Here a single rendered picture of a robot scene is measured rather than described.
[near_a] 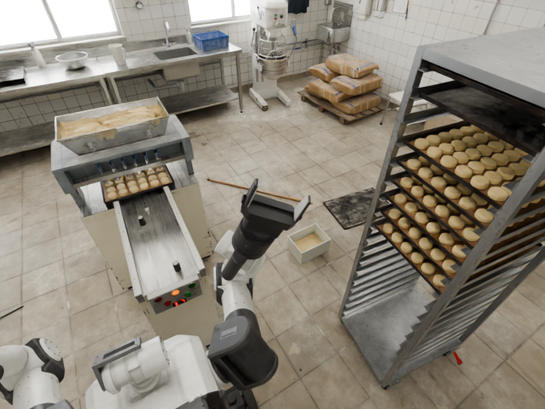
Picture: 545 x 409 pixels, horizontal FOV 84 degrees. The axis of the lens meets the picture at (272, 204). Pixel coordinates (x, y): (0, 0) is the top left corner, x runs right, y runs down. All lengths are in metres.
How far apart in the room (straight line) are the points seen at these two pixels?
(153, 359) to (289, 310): 1.76
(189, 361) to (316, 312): 1.69
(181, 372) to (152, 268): 0.93
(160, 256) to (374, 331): 1.42
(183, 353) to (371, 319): 1.65
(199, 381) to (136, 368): 0.14
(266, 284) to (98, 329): 1.23
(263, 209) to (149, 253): 1.17
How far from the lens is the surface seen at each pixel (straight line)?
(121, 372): 0.72
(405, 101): 1.19
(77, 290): 2.89
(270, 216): 0.62
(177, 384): 0.79
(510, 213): 1.04
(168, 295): 1.57
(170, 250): 1.70
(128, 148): 1.90
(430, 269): 1.42
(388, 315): 2.33
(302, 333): 2.31
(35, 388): 0.99
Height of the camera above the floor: 2.09
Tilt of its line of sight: 42 degrees down
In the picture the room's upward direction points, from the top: straight up
